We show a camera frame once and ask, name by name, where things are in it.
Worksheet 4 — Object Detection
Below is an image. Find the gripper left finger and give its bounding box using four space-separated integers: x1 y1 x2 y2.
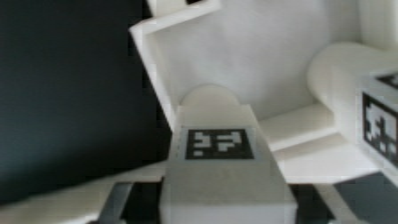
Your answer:
88 182 134 224

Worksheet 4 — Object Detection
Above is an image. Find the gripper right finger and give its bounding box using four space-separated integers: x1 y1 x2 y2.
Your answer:
315 184 370 224

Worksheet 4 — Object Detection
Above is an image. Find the white chair leg block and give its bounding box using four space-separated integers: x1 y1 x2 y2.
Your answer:
160 85 299 224

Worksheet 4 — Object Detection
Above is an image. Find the white chair leg with tag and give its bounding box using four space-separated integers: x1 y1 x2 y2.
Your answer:
308 43 398 186

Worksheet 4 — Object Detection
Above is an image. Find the white chair seat plate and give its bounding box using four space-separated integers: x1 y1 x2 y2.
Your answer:
130 0 398 184

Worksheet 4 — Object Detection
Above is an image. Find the white U-shaped fence rail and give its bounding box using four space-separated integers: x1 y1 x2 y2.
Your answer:
0 162 166 224

